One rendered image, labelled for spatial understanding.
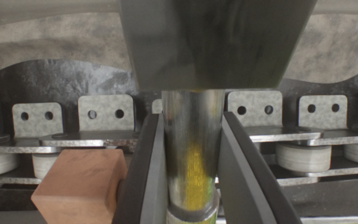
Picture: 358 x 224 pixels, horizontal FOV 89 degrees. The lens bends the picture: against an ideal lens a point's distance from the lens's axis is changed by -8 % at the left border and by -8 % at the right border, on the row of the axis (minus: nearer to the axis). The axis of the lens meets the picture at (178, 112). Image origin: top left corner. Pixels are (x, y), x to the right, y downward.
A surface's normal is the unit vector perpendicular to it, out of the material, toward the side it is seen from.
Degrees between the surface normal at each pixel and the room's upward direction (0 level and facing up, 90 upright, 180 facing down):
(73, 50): 38
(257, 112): 1
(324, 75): 9
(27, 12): 0
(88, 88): 0
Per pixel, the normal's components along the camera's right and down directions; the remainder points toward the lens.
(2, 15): 0.00, 0.09
